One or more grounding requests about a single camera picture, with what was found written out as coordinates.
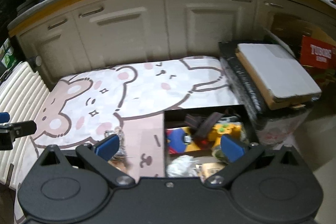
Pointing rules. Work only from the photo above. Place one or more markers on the red Tuborg box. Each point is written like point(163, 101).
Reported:
point(316, 53)

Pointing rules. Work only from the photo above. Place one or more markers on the green white carton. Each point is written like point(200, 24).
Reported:
point(8, 58)

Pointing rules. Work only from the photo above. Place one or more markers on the white crumpled plastic bag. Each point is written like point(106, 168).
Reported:
point(182, 166)

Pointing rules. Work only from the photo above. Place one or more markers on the white cabinet row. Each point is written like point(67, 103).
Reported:
point(135, 31)

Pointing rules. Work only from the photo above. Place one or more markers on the white foam board carton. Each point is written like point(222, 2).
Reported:
point(279, 77)

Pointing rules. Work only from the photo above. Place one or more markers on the yellow headlamp with striped strap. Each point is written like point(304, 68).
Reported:
point(213, 128)

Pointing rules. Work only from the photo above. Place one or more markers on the white ribbed suitcase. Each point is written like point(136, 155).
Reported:
point(22, 96)

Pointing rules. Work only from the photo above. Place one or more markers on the small brown printed box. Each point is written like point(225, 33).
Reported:
point(206, 170)

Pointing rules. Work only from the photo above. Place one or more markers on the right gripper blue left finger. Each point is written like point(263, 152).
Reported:
point(108, 147)

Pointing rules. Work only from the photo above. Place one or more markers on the red yellow blue card box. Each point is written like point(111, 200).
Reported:
point(180, 141)

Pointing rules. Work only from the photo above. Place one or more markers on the black wrapped flat case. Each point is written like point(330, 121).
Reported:
point(248, 94)

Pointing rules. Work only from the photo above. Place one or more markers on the black open storage box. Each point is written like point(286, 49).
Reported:
point(176, 118)

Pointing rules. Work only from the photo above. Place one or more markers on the bear print bed sheet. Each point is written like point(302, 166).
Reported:
point(132, 99)

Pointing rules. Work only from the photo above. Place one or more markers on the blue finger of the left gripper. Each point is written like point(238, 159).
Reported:
point(9, 132)

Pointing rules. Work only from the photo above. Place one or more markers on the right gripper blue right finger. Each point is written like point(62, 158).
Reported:
point(231, 148)

